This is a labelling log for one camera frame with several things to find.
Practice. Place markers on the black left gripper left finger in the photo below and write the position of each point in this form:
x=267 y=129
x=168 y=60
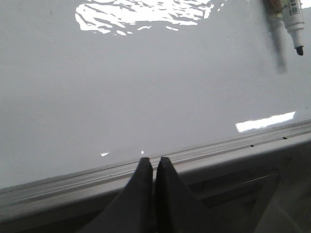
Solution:
x=129 y=211

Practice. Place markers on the white whiteboard with aluminium frame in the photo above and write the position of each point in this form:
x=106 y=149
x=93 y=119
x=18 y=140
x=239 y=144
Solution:
x=88 y=87

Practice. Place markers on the white black-tip whiteboard marker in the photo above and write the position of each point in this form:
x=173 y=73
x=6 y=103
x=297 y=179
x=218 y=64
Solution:
x=290 y=13

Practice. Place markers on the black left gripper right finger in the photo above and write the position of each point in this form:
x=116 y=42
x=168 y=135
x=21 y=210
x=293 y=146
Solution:
x=176 y=207

